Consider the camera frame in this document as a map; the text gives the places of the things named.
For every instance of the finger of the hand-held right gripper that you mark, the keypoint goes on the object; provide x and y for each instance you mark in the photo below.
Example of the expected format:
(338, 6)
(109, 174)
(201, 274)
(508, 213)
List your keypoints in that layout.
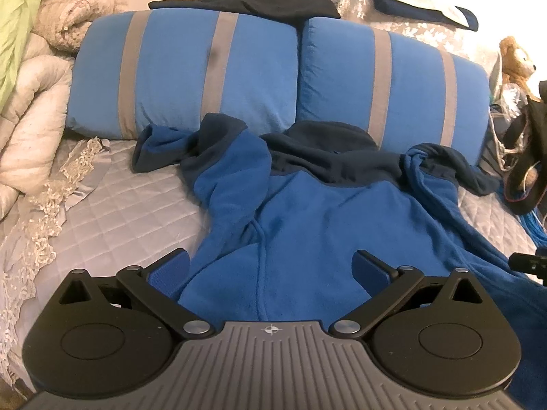
(527, 262)

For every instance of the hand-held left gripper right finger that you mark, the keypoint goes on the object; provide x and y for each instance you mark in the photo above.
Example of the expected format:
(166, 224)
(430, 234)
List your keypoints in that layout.
(367, 271)

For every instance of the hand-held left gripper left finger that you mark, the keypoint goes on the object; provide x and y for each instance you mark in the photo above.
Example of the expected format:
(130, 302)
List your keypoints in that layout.
(173, 271)

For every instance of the blue fleece jacket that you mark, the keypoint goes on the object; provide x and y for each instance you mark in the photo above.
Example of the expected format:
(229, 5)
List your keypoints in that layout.
(299, 230)

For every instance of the grey striped bag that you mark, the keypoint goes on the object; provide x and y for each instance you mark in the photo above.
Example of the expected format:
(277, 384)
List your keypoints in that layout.
(495, 145)

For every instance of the black bag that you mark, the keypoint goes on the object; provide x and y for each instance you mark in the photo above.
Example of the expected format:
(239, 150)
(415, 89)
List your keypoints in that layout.
(532, 136)

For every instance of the grey lace-trimmed sham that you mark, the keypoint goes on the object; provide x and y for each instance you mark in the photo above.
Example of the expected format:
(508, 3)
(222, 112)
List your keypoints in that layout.
(42, 222)

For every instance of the clear plastic wrap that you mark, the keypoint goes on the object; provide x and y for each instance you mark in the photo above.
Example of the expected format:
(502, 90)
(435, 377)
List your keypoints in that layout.
(508, 94)

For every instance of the beige quilted comforter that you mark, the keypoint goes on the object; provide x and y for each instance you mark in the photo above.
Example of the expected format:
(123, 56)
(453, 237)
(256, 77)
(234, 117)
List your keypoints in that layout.
(34, 136)

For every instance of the blue grey-striped pillow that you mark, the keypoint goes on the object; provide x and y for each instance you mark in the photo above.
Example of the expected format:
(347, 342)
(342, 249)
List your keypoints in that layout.
(337, 72)
(171, 72)

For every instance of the brown teddy bear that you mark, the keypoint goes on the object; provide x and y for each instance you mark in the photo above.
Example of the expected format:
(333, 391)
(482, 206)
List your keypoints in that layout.
(515, 62)

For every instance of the silver floral cushion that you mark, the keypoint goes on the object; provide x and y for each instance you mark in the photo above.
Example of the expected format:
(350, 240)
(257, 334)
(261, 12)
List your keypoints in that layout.
(427, 36)

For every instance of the navy and pink garment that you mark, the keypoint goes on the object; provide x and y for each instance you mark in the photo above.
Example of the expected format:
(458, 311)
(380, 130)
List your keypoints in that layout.
(401, 8)

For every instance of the black cloth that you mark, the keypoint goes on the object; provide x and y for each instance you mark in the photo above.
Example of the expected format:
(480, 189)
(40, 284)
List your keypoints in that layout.
(256, 2)

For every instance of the light green blanket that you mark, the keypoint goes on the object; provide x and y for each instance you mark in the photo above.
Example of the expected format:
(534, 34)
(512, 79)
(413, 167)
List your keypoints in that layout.
(17, 30)

